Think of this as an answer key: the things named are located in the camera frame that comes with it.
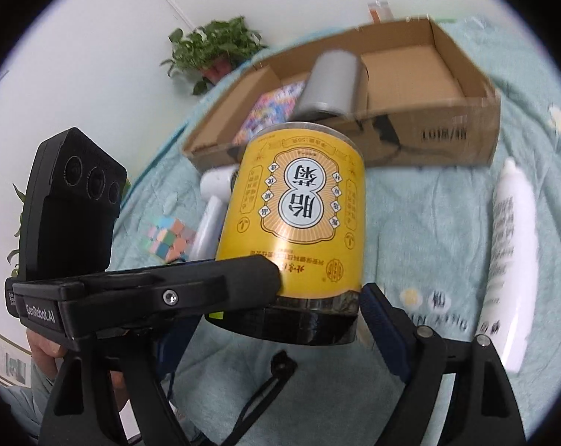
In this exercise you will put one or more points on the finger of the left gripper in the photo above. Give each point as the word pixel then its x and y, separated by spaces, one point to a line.
pixel 282 368
pixel 199 288

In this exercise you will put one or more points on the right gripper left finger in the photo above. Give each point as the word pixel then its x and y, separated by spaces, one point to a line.
pixel 82 410

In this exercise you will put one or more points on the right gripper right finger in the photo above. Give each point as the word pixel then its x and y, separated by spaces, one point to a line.
pixel 482 409

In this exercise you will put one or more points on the white spray bottle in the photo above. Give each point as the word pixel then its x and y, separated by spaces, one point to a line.
pixel 508 307

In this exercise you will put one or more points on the white hair dryer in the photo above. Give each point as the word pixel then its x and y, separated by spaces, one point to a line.
pixel 216 186

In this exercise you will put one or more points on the yellow black tea canister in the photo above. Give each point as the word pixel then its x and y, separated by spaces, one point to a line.
pixel 299 201

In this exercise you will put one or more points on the silver metal tin can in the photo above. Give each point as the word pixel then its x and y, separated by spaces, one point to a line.
pixel 336 87

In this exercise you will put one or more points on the pastel rubik cube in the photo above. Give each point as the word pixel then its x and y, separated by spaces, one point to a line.
pixel 169 239

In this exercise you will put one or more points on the person left hand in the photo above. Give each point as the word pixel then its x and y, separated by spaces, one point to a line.
pixel 45 354

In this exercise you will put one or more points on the teal quilted blanket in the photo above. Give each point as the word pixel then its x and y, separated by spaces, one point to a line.
pixel 427 246

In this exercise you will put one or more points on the potted plant red pot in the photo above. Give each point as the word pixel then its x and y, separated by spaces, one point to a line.
pixel 212 51

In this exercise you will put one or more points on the brown cardboard box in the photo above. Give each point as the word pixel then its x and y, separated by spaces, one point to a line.
pixel 422 102

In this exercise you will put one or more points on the small glass jar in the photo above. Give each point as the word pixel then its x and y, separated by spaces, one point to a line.
pixel 380 11

